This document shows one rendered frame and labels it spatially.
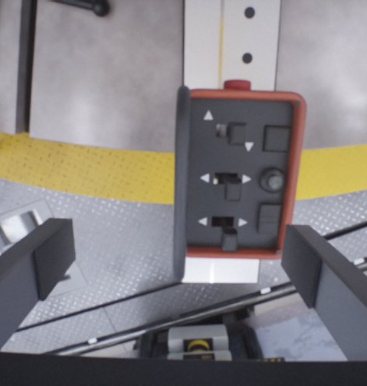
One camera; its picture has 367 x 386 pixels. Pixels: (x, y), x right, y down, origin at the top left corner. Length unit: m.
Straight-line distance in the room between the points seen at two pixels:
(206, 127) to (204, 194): 0.08
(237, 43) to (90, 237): 1.04
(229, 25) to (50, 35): 0.57
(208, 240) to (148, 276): 0.99
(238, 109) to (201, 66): 0.13
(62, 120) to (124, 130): 0.18
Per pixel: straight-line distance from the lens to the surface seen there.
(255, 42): 0.46
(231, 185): 0.27
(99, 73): 0.85
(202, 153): 0.33
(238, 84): 0.35
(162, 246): 1.25
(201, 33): 0.45
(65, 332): 1.63
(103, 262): 1.34
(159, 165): 1.14
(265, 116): 0.34
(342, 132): 0.93
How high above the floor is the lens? 1.12
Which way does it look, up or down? 75 degrees down
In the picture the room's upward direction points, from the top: 179 degrees counter-clockwise
